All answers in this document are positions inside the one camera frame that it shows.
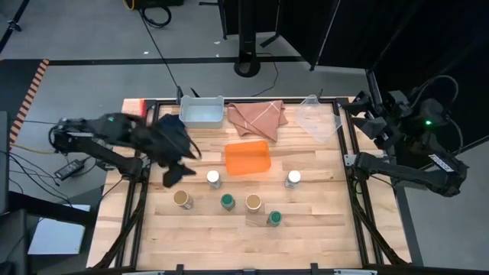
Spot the pink striped cloth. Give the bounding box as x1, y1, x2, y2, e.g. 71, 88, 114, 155
227, 99, 290, 143

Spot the white flat panel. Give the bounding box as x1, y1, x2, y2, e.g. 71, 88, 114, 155
27, 204, 92, 256

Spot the yellow floor cable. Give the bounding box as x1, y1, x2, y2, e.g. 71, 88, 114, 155
10, 141, 57, 156

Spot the orange black hazard tape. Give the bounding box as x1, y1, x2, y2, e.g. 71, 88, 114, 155
9, 59, 50, 144

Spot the green lid spice jar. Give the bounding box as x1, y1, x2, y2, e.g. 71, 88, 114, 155
220, 193, 236, 212
266, 210, 283, 228

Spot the black column stand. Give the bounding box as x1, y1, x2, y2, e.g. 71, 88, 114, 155
233, 0, 262, 79

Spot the grey plastic bin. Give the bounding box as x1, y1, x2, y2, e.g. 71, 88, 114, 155
178, 95, 225, 129

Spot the black metal table frame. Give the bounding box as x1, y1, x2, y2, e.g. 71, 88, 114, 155
91, 97, 412, 270

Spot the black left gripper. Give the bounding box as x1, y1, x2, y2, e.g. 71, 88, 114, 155
129, 121, 202, 189

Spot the thin black curved cable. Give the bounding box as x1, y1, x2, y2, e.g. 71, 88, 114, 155
250, 51, 280, 99

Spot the black equipment box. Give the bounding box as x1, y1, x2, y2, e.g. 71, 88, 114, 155
131, 0, 185, 11

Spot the white lid spice jar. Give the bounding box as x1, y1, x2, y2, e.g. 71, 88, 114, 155
284, 170, 302, 189
206, 170, 222, 190

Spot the orange translucent plastic bin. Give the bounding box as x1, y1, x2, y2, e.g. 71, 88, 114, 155
224, 140, 273, 177

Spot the long black floor cable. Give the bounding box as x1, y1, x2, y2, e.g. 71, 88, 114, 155
137, 5, 180, 92

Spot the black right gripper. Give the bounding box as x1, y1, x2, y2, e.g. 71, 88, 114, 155
345, 90, 415, 150

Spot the clear plastic container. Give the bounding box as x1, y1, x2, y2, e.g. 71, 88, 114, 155
293, 94, 343, 144

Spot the black power adapter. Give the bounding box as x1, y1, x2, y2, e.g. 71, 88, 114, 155
53, 159, 86, 181

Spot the tan lid spice jar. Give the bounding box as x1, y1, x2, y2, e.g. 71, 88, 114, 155
173, 189, 194, 210
244, 193, 263, 213

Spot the black tripod leg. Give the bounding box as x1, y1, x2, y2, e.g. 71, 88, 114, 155
0, 0, 31, 53

